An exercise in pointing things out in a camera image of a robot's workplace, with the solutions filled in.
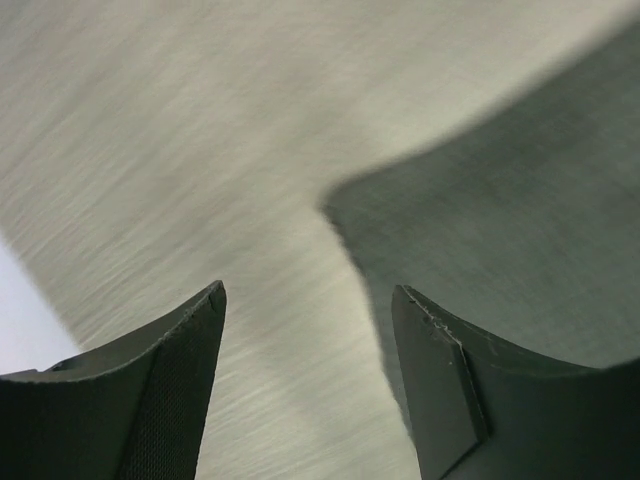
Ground black pinstripe long sleeve shirt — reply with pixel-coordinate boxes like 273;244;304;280
321;20;639;409

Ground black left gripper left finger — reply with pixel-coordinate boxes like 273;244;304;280
1;281;226;480

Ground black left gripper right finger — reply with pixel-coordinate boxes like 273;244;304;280
392;286;639;480

